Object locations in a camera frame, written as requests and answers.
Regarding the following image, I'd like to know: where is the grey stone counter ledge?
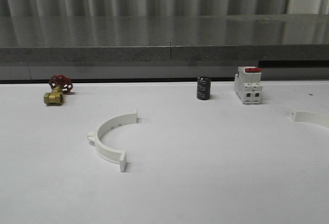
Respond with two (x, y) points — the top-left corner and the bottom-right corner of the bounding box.
(1, 14), (328, 82)

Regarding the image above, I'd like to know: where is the black cylindrical capacitor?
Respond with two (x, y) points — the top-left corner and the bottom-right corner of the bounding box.
(196, 77), (211, 100)

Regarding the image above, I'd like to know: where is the brass valve red handwheel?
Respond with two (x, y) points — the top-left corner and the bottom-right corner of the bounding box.
(43, 74), (73, 105)

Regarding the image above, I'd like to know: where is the white half pipe clamp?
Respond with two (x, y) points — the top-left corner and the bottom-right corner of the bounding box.
(289, 109), (329, 128)
(87, 110), (138, 172)

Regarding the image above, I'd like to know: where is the white circuit breaker red switch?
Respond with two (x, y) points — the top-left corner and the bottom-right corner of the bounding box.
(234, 66), (263, 104)

